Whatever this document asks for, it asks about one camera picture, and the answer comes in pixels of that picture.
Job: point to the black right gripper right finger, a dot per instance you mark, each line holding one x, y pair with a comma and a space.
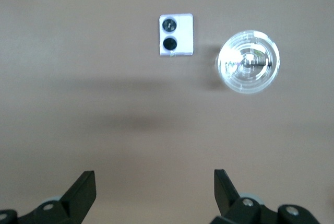
232, 208

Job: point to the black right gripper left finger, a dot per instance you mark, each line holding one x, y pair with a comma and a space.
75, 200

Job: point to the clear plastic lidded cup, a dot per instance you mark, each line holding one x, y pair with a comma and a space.
235, 77

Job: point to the white two-hole block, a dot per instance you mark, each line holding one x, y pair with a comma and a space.
184, 36

